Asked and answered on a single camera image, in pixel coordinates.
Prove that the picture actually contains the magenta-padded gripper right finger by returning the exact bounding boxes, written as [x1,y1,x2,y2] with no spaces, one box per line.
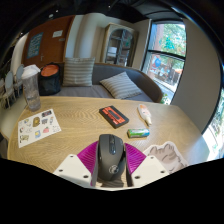
[124,142,171,188]

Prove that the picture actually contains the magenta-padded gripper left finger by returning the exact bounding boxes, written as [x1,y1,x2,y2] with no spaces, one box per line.
[53,140,100,188]

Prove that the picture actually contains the dark grey computer mouse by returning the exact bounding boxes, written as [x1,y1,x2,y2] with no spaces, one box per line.
[95,133,128,188]

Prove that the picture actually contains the cat-shaped mouse pad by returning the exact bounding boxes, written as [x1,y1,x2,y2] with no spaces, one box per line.
[142,140,190,175]

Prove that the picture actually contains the white sticker sheet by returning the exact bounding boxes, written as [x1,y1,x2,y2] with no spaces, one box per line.
[17,108,63,149]

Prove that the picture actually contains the white tube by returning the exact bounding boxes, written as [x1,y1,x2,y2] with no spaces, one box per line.
[137,103,153,127]

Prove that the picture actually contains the black box with red print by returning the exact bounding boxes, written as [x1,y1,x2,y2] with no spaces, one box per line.
[98,104,130,130]

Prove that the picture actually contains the black-framed side window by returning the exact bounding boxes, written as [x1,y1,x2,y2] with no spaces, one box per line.
[201,96,224,161]

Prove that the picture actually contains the grey curved sofa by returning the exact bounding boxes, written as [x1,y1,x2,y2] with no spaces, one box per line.
[49,62,164,104]

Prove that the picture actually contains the clear shaker bottle white lid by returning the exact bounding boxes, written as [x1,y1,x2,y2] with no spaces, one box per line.
[20,64,42,112]

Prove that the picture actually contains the striped cushion with white stripes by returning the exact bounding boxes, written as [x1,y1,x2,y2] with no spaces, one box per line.
[99,71,143,100]

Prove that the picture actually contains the black bag with orange top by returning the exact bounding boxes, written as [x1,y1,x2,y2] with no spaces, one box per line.
[37,62,62,97]

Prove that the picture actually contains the striped square cushion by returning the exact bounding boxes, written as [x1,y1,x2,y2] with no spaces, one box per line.
[62,56,96,88]

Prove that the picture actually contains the group of white chairs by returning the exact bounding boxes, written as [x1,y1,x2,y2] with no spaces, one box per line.
[0,63,25,109]

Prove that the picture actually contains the brown wooden door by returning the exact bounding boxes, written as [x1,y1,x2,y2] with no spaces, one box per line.
[20,14,75,69]

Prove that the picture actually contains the glass-door cabinet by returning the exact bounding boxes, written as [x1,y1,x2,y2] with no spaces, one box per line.
[101,22,138,68]

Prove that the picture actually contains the blue poster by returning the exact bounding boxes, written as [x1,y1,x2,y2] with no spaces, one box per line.
[26,31,44,60]

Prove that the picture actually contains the white paper sign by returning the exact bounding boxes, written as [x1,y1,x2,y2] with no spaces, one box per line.
[52,29,64,38]

